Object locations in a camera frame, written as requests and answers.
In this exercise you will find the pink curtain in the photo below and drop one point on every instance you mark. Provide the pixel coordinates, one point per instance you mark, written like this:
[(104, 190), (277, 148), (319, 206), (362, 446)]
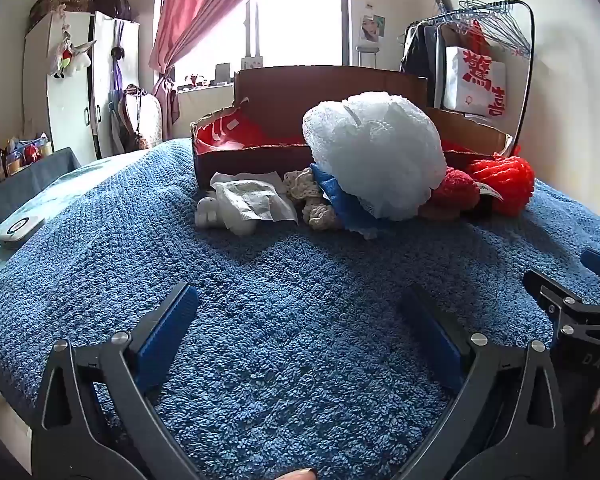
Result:
[(195, 10)]

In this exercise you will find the person's right hand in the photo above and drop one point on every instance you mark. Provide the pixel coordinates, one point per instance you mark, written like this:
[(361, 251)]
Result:
[(594, 410)]

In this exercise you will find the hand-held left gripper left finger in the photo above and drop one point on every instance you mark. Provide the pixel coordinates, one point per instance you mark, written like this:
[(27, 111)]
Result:
[(165, 332)]

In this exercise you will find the white plush toy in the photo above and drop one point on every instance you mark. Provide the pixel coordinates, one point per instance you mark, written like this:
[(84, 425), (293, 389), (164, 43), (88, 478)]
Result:
[(207, 215)]

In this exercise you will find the white metal stand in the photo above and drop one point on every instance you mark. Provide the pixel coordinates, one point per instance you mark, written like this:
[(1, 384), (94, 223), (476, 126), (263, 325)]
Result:
[(367, 51)]

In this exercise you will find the cream crocheted toy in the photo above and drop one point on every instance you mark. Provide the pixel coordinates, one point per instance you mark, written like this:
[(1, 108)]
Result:
[(300, 185)]

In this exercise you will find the red hanging bag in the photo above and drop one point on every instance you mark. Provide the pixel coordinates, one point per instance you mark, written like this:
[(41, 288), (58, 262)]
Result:
[(479, 37)]

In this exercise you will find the person's left hand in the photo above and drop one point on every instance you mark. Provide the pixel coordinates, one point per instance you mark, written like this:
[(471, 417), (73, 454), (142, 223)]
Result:
[(296, 473)]

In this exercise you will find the cluster of bottles and toiletries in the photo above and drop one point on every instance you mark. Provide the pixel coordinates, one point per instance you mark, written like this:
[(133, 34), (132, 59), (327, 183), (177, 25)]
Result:
[(15, 155)]

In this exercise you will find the red-lined cardboard box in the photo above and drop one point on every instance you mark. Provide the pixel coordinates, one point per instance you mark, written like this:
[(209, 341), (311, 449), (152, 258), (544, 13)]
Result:
[(250, 165)]

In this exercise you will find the brown coat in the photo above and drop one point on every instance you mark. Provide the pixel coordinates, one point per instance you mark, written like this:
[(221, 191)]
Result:
[(452, 35)]

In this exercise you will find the wall poster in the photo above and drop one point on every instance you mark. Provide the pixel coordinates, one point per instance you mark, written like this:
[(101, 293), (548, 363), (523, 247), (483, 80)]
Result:
[(371, 25)]

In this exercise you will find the red knit ball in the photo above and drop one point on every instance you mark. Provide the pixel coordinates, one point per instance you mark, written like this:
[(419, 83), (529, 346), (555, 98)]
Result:
[(505, 180)]

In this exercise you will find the leopard print bag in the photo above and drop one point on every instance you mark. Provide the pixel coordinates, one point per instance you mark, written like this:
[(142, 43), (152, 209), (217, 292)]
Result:
[(55, 5)]

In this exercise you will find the small white gadget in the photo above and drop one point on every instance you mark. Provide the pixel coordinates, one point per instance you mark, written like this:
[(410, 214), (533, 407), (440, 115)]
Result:
[(22, 231)]

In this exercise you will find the red fuzzy plush toy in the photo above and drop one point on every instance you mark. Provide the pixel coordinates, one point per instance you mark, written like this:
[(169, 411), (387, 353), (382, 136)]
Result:
[(452, 187)]

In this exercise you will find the hanging plush toy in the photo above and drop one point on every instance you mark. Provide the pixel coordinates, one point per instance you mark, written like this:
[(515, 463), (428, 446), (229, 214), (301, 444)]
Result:
[(70, 57)]

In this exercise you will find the dark jacket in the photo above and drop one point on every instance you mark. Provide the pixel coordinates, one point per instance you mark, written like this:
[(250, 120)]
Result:
[(417, 55)]

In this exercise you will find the white mesh bath sponge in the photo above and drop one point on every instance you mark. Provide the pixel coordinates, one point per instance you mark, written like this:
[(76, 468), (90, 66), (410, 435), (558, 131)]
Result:
[(380, 150)]

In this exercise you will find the white wardrobe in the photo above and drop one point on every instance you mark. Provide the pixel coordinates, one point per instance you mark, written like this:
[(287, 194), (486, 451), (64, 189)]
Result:
[(70, 110)]

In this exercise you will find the white packet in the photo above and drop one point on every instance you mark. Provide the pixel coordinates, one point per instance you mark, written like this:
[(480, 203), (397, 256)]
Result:
[(260, 201)]

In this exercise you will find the greeting card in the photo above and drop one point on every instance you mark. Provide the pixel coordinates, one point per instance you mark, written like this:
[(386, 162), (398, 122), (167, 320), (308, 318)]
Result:
[(251, 63)]

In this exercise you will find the dark blue cloth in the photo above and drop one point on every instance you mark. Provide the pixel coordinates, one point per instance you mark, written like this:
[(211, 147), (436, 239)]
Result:
[(30, 185)]

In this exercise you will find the purple hanging ribbon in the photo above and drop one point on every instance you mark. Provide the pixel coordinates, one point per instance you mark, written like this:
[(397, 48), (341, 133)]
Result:
[(117, 70)]

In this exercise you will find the dark purple bag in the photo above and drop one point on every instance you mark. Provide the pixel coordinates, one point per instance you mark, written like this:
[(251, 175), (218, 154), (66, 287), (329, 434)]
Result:
[(116, 6)]

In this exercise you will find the grey picture frame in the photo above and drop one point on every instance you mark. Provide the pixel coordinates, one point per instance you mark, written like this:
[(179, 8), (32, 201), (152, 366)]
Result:
[(223, 72)]

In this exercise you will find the small potted plant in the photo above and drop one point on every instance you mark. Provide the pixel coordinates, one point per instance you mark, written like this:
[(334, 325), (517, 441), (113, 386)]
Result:
[(194, 80)]

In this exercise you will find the white paper bag red print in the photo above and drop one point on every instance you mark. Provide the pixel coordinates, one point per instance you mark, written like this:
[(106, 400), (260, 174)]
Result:
[(472, 85)]

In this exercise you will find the window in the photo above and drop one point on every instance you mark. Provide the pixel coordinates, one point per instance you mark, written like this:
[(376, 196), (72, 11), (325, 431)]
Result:
[(300, 15)]

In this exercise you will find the black clothes rack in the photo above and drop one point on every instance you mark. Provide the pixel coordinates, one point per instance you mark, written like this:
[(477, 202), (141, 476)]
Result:
[(531, 60)]

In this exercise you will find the white tissue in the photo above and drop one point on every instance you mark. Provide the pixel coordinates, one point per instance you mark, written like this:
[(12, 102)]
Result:
[(230, 178)]

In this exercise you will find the blue textured blanket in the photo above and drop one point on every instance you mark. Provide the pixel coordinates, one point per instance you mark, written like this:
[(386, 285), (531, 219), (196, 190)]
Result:
[(300, 285)]

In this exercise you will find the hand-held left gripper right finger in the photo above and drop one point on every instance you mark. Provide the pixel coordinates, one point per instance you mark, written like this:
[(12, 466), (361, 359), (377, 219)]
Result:
[(432, 337)]

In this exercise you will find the blue tissue pack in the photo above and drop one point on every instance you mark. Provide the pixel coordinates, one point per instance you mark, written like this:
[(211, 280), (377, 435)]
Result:
[(340, 200)]

